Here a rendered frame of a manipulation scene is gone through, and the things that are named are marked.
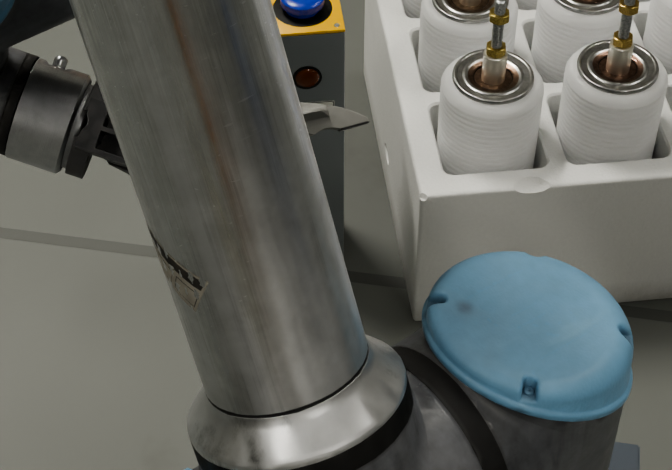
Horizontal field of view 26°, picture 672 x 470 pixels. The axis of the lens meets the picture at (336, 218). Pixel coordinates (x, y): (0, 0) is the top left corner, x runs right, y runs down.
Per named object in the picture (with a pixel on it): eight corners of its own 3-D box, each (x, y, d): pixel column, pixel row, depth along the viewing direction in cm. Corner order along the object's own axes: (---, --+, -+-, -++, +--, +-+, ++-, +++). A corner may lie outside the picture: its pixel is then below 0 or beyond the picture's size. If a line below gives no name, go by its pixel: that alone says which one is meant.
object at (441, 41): (444, 93, 161) (454, -41, 148) (520, 127, 157) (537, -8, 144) (396, 142, 155) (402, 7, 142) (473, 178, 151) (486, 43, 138)
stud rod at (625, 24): (617, 60, 134) (629, -5, 129) (612, 54, 135) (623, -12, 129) (627, 58, 135) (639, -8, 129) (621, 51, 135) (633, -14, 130)
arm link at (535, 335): (654, 464, 87) (693, 319, 78) (486, 586, 82) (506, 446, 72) (518, 341, 94) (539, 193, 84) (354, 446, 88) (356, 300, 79)
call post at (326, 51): (344, 266, 152) (345, 33, 130) (277, 272, 152) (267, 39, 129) (336, 218, 157) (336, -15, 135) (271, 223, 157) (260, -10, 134)
